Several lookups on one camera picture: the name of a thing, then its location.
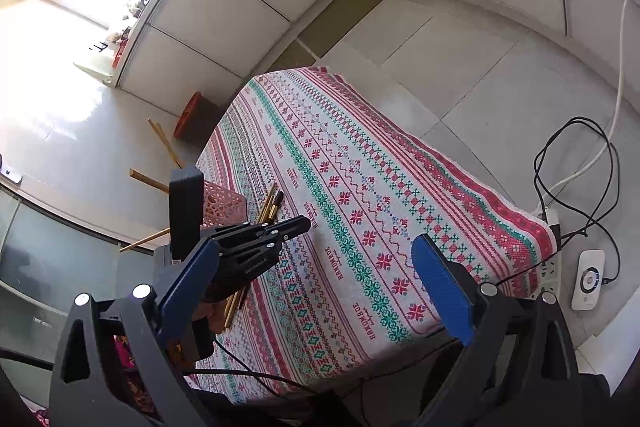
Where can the white power strip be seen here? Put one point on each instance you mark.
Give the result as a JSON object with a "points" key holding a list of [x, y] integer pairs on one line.
{"points": [[550, 267]]}

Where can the dark brown chopstick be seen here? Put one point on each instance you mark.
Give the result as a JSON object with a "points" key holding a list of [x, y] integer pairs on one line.
{"points": [[278, 204]]}

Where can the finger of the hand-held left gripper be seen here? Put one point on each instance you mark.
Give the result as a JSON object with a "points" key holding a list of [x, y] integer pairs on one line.
{"points": [[280, 232], [235, 232]]}

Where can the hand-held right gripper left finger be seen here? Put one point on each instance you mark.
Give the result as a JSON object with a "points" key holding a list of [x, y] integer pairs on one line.
{"points": [[190, 279]]}

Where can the pink patterned clothing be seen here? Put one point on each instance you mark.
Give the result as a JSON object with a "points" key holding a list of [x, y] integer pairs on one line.
{"points": [[125, 357]]}

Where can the pink perforated utensil holder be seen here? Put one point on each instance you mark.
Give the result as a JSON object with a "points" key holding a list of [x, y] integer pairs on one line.
{"points": [[222, 204]]}

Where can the frosted glass sliding door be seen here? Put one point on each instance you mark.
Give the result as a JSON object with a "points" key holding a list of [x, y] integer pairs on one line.
{"points": [[30, 247]]}

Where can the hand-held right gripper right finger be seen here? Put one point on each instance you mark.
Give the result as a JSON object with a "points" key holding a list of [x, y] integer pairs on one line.
{"points": [[440, 287]]}

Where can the olive floor mat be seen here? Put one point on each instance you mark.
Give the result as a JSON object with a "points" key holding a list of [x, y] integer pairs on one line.
{"points": [[295, 57], [350, 14]]}

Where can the white portable router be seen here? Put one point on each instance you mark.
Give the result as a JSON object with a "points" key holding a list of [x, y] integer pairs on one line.
{"points": [[589, 279]]}

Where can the patterned tablecloth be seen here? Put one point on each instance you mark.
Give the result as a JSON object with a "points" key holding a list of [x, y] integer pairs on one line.
{"points": [[360, 187]]}

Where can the bunch of bamboo chopsticks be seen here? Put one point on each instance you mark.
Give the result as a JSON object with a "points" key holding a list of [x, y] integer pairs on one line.
{"points": [[145, 179]]}

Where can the red-lined trash bin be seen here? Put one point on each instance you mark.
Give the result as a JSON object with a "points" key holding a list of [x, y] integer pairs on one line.
{"points": [[192, 114]]}

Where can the person's left hand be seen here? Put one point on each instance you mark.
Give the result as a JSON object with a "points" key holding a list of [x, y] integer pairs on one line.
{"points": [[215, 317]]}

